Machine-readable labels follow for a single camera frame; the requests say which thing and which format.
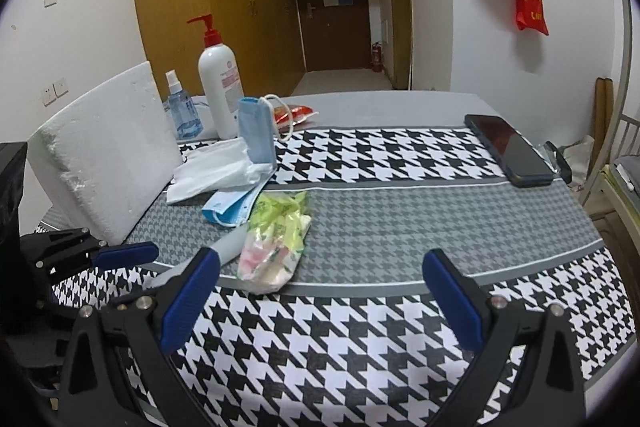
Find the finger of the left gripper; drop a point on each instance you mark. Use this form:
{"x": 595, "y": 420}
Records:
{"x": 74, "y": 259}
{"x": 51, "y": 243}

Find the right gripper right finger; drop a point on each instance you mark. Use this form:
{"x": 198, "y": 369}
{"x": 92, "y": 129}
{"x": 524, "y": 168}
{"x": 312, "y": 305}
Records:
{"x": 548, "y": 389}

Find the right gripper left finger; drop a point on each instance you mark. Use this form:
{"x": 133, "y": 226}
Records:
{"x": 95, "y": 390}

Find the white tissue paper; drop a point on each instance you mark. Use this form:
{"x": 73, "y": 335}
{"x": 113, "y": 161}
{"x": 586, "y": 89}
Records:
{"x": 220, "y": 166}

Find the floral plastic bag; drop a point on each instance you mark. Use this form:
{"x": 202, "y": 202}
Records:
{"x": 275, "y": 242}

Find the grey sock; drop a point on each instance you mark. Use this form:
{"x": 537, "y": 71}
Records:
{"x": 219, "y": 254}

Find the white styrofoam box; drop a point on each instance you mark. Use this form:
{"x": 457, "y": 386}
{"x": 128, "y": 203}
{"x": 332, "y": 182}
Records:
{"x": 104, "y": 158}

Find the blue spray bottle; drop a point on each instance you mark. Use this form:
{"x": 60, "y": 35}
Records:
{"x": 183, "y": 113}

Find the houndstooth table mat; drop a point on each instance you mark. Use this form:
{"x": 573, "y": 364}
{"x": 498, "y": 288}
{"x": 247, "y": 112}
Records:
{"x": 355, "y": 339}

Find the white pump lotion bottle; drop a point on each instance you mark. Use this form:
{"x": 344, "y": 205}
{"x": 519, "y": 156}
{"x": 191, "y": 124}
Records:
{"x": 220, "y": 78}

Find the metal bunk bed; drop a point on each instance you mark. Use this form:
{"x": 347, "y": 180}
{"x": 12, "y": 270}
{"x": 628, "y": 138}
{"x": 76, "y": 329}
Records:
{"x": 621, "y": 139}

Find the black smartphone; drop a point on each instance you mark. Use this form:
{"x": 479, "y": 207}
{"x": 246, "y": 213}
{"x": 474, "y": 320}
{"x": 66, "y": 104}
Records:
{"x": 518, "y": 160}

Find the red snack packet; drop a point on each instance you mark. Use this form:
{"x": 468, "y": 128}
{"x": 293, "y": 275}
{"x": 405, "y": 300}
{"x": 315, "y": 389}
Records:
{"x": 293, "y": 115}

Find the red fire extinguisher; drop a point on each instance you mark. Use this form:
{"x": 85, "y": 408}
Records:
{"x": 377, "y": 64}

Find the dark brown entrance door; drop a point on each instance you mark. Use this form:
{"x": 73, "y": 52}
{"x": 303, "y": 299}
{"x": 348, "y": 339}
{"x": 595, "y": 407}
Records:
{"x": 336, "y": 34}

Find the white wall socket pair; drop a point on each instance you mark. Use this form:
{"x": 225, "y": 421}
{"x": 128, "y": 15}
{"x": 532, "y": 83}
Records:
{"x": 53, "y": 92}

